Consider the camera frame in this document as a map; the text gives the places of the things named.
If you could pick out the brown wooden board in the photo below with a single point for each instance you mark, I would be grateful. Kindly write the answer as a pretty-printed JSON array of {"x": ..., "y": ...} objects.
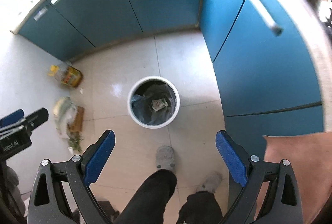
[{"x": 76, "y": 125}]

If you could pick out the snack wrapper in bin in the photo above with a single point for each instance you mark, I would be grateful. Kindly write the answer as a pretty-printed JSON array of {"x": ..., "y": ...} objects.
[{"x": 159, "y": 104}]

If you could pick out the person's right leg black trousers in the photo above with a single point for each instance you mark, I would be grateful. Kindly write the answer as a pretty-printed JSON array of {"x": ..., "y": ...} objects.
[{"x": 200, "y": 207}]

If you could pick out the grey right slipper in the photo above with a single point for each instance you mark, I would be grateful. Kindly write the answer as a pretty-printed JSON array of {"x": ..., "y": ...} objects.
[{"x": 211, "y": 183}]

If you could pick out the grey slipper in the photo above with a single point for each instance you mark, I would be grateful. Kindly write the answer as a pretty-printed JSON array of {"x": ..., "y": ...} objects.
[
  {"x": 211, "y": 183},
  {"x": 165, "y": 158}
]

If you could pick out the blue kitchen cabinets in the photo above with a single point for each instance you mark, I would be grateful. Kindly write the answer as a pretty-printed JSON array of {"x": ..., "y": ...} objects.
[{"x": 265, "y": 72}]

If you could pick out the person's leg black trousers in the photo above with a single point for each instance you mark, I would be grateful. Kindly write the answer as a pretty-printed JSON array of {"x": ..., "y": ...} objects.
[
  {"x": 200, "y": 207},
  {"x": 150, "y": 200}
]

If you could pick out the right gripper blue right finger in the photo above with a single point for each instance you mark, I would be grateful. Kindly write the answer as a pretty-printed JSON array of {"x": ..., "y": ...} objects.
[{"x": 281, "y": 203}]

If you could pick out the black trash bag liner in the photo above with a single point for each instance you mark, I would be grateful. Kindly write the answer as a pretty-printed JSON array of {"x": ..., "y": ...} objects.
[{"x": 143, "y": 96}]

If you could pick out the grey left slipper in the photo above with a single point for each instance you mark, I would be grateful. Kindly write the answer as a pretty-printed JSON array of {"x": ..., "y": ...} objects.
[{"x": 165, "y": 158}]

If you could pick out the person's left leg black trousers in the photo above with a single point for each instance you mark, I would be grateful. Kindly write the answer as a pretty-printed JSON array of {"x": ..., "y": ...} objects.
[{"x": 150, "y": 200}]

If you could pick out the white plastic bag of vegetables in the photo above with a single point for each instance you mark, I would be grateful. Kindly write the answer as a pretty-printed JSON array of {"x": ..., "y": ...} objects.
[{"x": 65, "y": 112}]

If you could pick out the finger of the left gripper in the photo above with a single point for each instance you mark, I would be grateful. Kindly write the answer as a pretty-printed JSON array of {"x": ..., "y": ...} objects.
[
  {"x": 12, "y": 118},
  {"x": 35, "y": 119}
]

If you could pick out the white round trash bin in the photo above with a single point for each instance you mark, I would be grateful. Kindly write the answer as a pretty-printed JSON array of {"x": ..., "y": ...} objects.
[{"x": 133, "y": 89}]

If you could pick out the green vegetable scraps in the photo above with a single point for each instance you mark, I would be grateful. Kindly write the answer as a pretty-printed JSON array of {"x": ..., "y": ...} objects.
[{"x": 74, "y": 142}]

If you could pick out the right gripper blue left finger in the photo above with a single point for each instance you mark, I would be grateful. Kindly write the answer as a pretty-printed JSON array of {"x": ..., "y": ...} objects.
[{"x": 48, "y": 202}]

